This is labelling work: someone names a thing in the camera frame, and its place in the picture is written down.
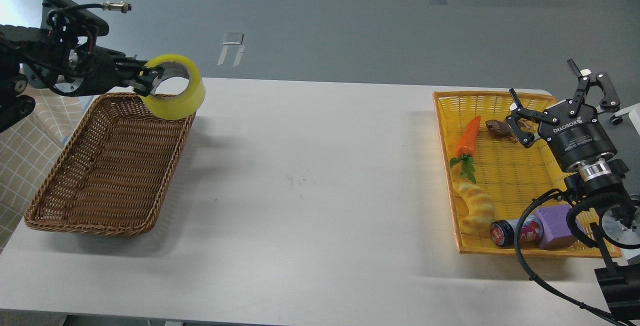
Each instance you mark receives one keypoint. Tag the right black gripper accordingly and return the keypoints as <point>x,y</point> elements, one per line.
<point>575,133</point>

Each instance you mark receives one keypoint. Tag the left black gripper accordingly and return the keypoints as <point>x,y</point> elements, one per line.
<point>104,69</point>

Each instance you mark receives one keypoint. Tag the yellow tape roll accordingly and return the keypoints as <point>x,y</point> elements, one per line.
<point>188,101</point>

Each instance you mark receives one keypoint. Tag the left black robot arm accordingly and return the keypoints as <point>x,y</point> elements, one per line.
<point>63,56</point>

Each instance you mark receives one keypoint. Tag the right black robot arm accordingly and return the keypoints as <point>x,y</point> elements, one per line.
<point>602,212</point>

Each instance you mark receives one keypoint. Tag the white caster foot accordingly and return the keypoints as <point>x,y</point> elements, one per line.
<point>633,113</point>

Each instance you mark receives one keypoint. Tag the brown ginger root toy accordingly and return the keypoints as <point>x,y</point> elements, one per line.
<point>500,129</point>

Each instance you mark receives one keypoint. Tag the yellow plastic basket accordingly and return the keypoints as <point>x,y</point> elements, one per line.
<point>506,171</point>

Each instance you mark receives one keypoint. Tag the brown wicker basket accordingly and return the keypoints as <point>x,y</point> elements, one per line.
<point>112,176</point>

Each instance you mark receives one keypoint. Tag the orange toy carrot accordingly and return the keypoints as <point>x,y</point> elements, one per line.
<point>465,151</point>

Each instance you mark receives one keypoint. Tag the purple foam block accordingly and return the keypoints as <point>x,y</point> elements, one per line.
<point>556,233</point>

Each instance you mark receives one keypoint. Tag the yellow toy croissant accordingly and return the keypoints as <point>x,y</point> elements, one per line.
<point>481,207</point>

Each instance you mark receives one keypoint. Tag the beige checkered cloth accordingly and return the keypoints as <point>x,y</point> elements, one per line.
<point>28,151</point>

